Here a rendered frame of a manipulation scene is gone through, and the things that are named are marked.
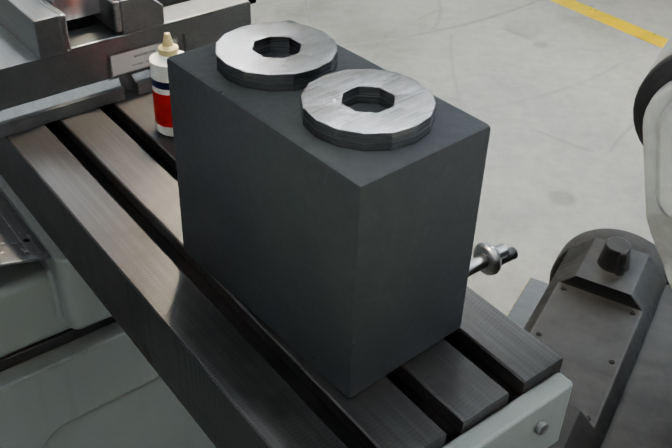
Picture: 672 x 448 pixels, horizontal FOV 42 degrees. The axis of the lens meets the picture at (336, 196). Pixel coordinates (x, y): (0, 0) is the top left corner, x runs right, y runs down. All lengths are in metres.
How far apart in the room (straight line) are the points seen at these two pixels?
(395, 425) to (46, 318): 0.47
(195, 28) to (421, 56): 2.27
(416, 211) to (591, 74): 2.74
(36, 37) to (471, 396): 0.57
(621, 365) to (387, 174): 0.73
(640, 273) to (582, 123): 1.66
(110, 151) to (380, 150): 0.42
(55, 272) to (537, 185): 1.87
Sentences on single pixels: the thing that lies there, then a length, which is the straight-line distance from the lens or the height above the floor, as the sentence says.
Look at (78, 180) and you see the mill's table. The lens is 0.88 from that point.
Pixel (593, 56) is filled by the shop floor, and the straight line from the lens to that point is 3.43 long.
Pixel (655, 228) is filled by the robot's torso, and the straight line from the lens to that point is 0.98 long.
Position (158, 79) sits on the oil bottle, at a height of 1.00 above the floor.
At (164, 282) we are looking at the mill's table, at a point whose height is 0.93.
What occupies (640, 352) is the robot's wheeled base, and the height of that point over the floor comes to 0.57.
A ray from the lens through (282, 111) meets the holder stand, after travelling 0.59.
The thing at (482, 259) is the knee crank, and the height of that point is 0.52.
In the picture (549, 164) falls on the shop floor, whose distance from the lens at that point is 2.70.
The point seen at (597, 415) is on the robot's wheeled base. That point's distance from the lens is 1.14.
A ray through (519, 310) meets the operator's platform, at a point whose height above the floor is 0.40.
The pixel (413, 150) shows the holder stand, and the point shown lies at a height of 1.12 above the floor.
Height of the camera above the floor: 1.41
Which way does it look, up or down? 35 degrees down
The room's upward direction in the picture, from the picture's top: 2 degrees clockwise
